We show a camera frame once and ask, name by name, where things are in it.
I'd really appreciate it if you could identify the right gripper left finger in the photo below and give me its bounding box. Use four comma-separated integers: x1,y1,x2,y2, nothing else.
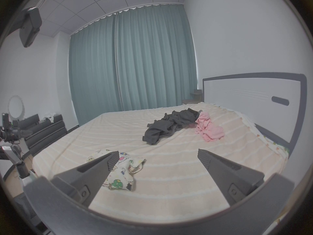
51,151,120,208

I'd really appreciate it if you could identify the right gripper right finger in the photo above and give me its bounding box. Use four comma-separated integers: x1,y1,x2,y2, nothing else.
198,149,265,208

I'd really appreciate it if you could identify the white printed pyjama top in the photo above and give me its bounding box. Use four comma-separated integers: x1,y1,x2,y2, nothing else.
87,149,147,192

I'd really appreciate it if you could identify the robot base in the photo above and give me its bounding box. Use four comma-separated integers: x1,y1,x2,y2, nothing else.
13,169,50,235

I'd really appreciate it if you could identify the bed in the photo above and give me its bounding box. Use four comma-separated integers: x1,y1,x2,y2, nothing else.
32,72,307,223

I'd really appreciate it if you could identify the black chest of drawers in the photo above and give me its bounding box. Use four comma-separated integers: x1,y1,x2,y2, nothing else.
24,114,69,157

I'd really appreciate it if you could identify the pink garment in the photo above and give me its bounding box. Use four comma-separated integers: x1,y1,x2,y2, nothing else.
195,111,225,143

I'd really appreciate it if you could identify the black garment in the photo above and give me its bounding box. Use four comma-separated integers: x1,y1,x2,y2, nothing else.
142,108,203,146

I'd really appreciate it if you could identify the grey bedside table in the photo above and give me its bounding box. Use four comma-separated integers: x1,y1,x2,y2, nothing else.
182,89,204,105

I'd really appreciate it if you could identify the blue-green curtain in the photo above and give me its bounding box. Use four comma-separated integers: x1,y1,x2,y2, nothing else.
68,3,198,127

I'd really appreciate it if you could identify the round wall mirror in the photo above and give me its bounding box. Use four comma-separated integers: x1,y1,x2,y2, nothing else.
8,95,26,121

